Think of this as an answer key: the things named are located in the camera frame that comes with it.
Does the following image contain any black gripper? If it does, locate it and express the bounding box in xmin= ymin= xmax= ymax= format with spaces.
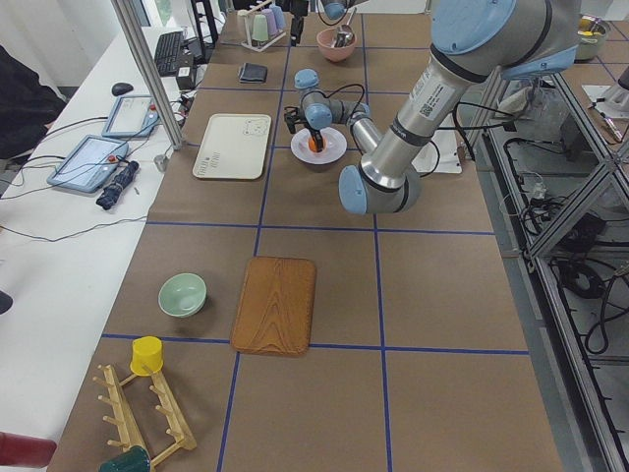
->
xmin=284 ymin=108 xmax=326 ymax=152
xmin=289 ymin=0 xmax=309 ymax=47

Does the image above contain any white round plate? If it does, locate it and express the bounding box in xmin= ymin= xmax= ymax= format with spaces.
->
xmin=291 ymin=128 xmax=347 ymax=165

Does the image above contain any cream bear serving tray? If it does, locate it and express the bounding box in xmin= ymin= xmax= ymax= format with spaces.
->
xmin=192 ymin=113 xmax=272 ymax=180

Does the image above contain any brown wooden tray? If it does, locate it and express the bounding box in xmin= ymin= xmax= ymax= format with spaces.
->
xmin=230 ymin=257 xmax=316 ymax=357

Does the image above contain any blue cup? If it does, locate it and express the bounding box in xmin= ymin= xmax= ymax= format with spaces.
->
xmin=270 ymin=5 xmax=286 ymax=30

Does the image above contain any purple cup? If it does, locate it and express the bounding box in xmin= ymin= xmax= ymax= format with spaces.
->
xmin=261 ymin=8 xmax=278 ymax=36

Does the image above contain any pink bowl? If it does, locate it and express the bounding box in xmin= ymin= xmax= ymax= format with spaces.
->
xmin=315 ymin=27 xmax=357 ymax=63

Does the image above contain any green cup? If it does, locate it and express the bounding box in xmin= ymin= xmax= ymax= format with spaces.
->
xmin=252 ymin=14 xmax=269 ymax=43

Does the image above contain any metal scoop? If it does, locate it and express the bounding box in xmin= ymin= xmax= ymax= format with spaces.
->
xmin=332 ymin=9 xmax=356 ymax=48

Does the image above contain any grey folded cloth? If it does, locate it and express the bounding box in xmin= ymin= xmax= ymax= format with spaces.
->
xmin=238 ymin=63 xmax=268 ymax=84

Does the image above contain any black keyboard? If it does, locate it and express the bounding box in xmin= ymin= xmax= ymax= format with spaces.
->
xmin=153 ymin=30 xmax=184 ymax=77

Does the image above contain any small metal cup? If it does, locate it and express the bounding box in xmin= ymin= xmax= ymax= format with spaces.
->
xmin=153 ymin=154 xmax=168 ymax=172

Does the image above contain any far teach pendant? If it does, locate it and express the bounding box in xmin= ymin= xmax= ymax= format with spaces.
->
xmin=101 ymin=94 xmax=159 ymax=139

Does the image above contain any teach pendant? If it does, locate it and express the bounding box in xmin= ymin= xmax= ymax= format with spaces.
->
xmin=101 ymin=94 xmax=159 ymax=139
xmin=46 ymin=135 xmax=129 ymax=194

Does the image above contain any black computer mouse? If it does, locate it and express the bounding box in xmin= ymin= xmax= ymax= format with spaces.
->
xmin=111 ymin=82 xmax=134 ymax=96

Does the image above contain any green ceramic bowl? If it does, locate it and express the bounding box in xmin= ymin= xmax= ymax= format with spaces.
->
xmin=158 ymin=273 xmax=207 ymax=318

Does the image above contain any folded navy umbrella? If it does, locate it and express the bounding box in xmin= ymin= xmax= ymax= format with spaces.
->
xmin=96 ymin=161 xmax=140 ymax=210

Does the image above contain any near teach pendant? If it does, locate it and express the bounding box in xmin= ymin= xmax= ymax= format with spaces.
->
xmin=46 ymin=135 xmax=129 ymax=194

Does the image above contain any yellow mug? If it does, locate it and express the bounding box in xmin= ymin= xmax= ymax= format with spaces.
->
xmin=130 ymin=336 xmax=164 ymax=377

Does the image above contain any wooden mug rack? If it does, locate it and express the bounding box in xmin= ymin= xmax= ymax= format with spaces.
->
xmin=92 ymin=364 xmax=198 ymax=471

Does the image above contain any dark green mug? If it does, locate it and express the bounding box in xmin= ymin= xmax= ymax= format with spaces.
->
xmin=98 ymin=445 xmax=151 ymax=472

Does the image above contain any red cylinder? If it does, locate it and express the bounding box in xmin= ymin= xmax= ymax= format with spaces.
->
xmin=1 ymin=432 xmax=57 ymax=468

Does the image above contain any white wire cup rack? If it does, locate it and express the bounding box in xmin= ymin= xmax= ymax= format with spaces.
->
xmin=237 ymin=0 xmax=287 ymax=52

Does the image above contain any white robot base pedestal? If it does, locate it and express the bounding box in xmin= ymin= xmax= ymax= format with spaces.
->
xmin=413 ymin=122 xmax=463 ymax=174

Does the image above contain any aluminium frame post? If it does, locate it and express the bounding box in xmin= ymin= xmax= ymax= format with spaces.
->
xmin=111 ymin=0 xmax=183 ymax=150

